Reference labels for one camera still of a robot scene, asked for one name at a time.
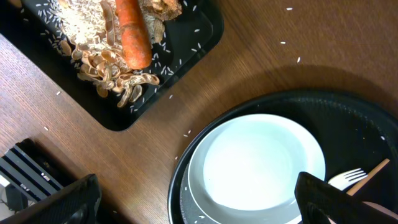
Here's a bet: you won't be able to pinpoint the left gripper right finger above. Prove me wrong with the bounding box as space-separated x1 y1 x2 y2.
295 172 397 224

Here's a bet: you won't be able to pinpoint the black ribbed device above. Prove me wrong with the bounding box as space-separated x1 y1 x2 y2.
1 139 68 202

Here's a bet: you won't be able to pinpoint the orange carrot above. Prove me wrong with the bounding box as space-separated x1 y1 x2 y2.
115 0 152 70

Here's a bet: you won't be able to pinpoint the black rectangular tray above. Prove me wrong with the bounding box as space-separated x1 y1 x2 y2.
1 1 224 131

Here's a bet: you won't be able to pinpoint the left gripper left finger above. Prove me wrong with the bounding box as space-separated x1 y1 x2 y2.
1 174 102 224

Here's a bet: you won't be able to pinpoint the rice and food scraps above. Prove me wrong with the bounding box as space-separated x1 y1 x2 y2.
35 0 182 108

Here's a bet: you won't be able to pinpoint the round black serving tray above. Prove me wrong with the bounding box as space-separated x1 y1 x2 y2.
167 90 397 223

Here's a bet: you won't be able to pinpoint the white plastic fork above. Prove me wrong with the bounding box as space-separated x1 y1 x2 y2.
328 168 368 191

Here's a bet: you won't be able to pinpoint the white plate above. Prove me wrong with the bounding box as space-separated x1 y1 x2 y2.
188 114 326 223

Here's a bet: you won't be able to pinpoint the wooden chopstick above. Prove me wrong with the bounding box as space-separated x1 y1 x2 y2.
347 159 390 196

